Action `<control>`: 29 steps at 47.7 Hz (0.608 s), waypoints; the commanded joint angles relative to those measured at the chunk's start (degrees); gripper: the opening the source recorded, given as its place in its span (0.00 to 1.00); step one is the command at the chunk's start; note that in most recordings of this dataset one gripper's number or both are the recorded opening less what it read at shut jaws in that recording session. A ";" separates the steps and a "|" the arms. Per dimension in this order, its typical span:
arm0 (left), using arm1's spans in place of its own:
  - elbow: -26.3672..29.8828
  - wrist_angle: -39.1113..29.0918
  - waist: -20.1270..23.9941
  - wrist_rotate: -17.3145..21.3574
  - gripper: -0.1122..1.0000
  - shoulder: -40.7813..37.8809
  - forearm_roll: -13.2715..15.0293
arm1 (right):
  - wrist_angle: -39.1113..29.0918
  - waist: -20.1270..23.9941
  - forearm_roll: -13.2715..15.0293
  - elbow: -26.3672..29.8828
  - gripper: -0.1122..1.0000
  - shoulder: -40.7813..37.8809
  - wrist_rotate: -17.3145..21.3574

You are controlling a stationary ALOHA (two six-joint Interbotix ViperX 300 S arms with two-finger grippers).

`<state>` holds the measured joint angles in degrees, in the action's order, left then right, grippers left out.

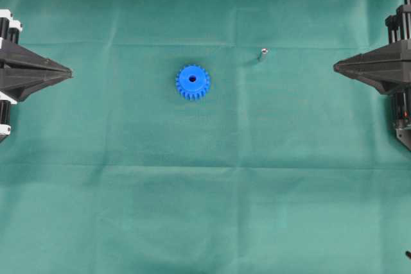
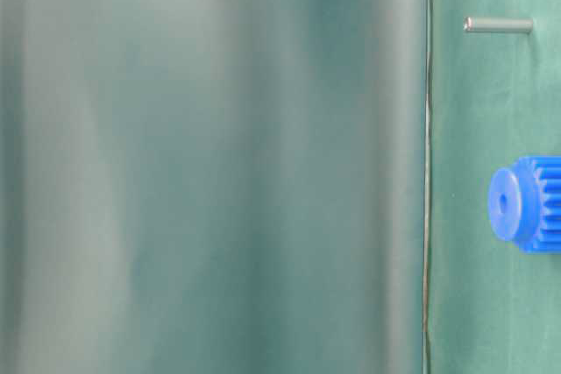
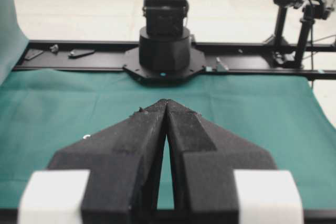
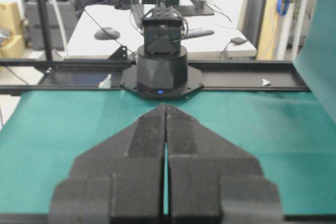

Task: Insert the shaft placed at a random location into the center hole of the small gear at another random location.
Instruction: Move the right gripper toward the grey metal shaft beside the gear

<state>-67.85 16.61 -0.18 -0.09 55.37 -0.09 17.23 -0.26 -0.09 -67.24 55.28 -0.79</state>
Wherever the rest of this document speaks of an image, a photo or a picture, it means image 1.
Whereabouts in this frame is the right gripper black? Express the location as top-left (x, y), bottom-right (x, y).
top-left (333, 4), bottom-right (411, 151)

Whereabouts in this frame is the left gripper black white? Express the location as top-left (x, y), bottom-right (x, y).
top-left (0, 8), bottom-right (74, 142)

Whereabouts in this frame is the small silver metal shaft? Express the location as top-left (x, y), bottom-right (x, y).
top-left (257, 48), bottom-right (269, 63)

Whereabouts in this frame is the blue plastic gear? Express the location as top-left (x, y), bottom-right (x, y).
top-left (175, 64), bottom-right (211, 100)

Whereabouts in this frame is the green cloth mat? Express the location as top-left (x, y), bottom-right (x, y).
top-left (1, 0), bottom-right (410, 273)

